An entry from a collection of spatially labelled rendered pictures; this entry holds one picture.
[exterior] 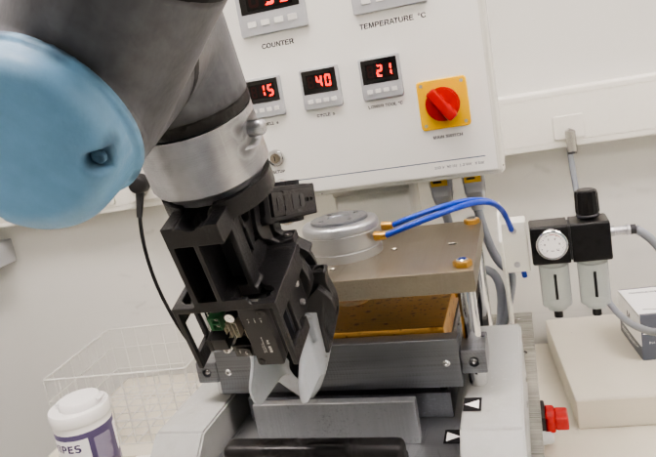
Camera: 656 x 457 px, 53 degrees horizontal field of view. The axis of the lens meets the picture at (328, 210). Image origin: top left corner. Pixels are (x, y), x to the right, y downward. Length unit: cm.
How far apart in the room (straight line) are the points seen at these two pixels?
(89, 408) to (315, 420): 50
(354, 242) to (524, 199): 64
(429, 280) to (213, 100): 28
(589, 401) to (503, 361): 38
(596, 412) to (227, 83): 78
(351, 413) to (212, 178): 29
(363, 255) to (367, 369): 11
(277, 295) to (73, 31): 21
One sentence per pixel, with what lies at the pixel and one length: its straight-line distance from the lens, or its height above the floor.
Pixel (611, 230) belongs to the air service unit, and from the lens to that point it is 79.
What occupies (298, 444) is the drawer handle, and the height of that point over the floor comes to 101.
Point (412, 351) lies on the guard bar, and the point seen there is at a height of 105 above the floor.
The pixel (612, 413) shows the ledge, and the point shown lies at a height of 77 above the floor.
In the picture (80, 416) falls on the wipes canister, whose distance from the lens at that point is 103.
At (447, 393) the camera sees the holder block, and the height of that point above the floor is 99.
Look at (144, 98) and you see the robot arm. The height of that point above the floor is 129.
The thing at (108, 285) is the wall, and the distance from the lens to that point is 145.
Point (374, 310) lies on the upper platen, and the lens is 65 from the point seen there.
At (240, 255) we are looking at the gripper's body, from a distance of 40.
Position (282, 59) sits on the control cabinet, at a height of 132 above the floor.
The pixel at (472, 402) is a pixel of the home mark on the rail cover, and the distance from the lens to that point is 59.
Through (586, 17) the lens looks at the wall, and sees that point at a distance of 122.
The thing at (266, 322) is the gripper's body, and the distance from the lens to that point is 41.
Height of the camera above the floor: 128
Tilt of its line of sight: 11 degrees down
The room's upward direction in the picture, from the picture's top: 10 degrees counter-clockwise
